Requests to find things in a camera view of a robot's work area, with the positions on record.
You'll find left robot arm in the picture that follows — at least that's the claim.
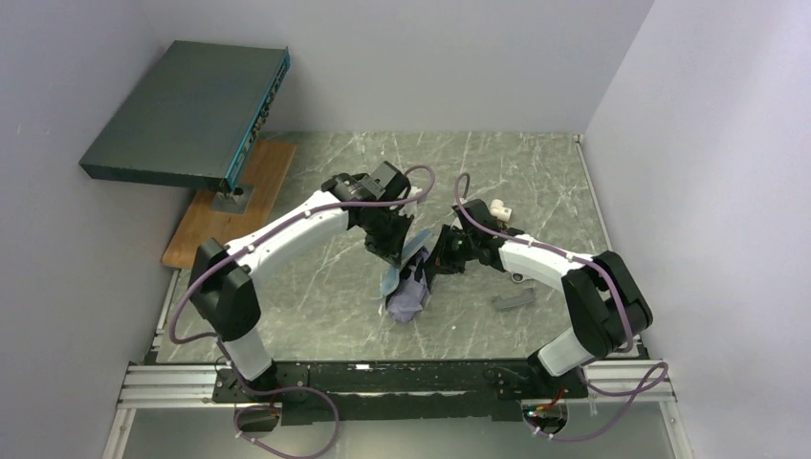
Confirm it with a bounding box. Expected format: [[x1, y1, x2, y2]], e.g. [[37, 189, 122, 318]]
[[179, 161, 432, 391]]

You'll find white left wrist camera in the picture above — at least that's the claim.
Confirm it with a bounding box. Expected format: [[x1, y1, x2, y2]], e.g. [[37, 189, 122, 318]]
[[405, 186, 425, 206]]

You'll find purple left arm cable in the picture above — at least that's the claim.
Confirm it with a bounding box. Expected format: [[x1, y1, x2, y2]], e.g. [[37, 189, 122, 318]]
[[166, 164, 437, 459]]

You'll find wooden board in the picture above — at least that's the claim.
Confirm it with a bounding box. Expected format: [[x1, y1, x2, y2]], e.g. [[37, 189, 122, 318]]
[[162, 141, 296, 269]]

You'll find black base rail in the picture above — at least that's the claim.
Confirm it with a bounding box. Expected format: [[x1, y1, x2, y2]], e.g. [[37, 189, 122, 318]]
[[211, 359, 588, 426]]

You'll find white pipe elbow fitting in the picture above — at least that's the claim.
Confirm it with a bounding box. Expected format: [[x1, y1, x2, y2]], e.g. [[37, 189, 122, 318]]
[[489, 199, 513, 224]]

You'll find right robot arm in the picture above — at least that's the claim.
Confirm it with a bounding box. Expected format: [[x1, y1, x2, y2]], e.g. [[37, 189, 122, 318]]
[[423, 200, 653, 378]]

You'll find lilac umbrella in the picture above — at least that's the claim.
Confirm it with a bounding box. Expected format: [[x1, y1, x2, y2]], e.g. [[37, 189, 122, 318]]
[[385, 247, 429, 322]]

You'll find aluminium frame rail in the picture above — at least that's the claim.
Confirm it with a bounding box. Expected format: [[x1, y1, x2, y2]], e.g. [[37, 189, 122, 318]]
[[102, 363, 217, 458]]

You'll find grey metal stand plate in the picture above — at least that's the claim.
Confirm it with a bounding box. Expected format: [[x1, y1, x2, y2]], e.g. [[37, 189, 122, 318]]
[[210, 185, 254, 214]]

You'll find dark network switch box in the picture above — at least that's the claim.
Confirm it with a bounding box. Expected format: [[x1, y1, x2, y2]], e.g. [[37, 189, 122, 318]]
[[78, 40, 291, 193]]

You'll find grey plastic bracket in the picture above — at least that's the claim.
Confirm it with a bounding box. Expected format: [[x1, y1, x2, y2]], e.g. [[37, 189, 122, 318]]
[[492, 288, 536, 312]]

